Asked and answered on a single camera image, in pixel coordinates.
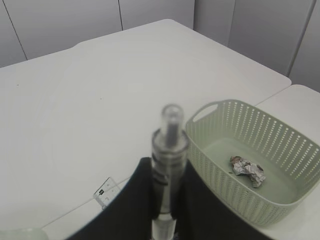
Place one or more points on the clear plastic ruler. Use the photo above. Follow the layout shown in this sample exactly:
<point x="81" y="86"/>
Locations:
<point x="106" y="193"/>

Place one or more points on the frosted green glass bowl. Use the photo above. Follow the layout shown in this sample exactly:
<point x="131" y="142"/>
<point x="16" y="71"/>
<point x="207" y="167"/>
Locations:
<point x="22" y="232"/>

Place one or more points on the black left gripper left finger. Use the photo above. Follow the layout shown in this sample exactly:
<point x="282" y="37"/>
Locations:
<point x="129" y="215"/>

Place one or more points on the grey white clear pen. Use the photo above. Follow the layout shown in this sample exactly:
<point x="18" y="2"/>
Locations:
<point x="169" y="145"/>

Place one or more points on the paper ball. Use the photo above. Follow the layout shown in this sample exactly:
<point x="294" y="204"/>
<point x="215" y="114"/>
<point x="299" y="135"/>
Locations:
<point x="244" y="167"/>

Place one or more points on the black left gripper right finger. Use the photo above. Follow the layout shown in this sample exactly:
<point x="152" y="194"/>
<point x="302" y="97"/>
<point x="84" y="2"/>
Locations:
<point x="202" y="216"/>

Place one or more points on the pale green plastic basket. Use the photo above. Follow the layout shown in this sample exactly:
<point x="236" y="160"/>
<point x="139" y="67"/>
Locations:
<point x="290" y="160"/>

